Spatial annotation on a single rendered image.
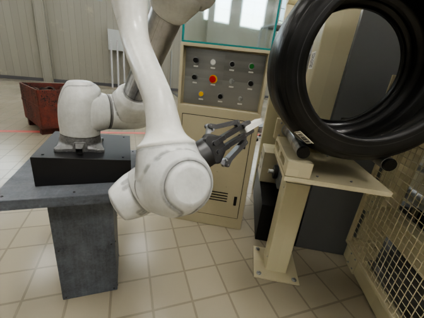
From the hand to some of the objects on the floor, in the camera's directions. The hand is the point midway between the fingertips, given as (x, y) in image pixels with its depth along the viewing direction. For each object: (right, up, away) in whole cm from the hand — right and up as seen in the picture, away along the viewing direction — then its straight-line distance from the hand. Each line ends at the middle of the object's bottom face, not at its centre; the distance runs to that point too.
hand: (250, 125), depth 67 cm
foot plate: (+29, -78, +84) cm, 118 cm away
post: (+29, -78, +84) cm, 118 cm away
